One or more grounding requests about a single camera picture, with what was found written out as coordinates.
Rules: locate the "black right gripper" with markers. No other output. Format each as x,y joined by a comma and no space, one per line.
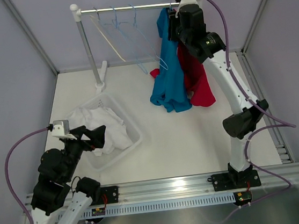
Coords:
172,22

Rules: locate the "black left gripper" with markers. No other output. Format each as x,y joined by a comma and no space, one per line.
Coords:
96,136

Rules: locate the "light blue wire hanger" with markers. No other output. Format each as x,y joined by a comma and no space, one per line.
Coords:
127,40
154,57

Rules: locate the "red t-shirt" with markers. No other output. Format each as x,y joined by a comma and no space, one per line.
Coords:
197,86

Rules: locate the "blue t-shirt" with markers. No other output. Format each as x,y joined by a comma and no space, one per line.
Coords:
169,87

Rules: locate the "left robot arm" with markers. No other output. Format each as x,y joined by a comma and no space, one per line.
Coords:
55,172

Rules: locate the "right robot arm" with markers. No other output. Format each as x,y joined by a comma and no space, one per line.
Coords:
186,25

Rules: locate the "cream plastic hanger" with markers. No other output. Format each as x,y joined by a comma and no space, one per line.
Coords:
106,36

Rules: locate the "white plastic laundry basket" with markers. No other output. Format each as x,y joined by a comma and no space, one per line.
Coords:
121,134

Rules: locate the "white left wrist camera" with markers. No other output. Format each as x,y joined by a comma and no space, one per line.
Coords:
61,130

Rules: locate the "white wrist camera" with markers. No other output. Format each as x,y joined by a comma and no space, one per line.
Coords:
61,130
183,3

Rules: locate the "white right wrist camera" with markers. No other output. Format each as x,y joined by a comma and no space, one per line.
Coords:
183,3

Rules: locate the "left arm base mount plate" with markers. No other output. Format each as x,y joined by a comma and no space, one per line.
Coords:
110,194

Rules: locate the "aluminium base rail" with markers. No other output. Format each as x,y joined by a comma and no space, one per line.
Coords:
185,186

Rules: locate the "aluminium frame post right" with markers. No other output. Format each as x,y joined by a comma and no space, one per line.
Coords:
257,16

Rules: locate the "aluminium frame post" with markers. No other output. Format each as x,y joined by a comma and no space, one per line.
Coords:
19,19
257,16

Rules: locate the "white slotted cable duct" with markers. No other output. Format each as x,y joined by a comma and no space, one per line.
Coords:
157,206

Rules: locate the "aluminium frame post left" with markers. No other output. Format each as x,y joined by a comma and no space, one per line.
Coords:
19,19

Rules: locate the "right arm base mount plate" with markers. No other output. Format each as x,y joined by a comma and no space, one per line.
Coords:
232,181

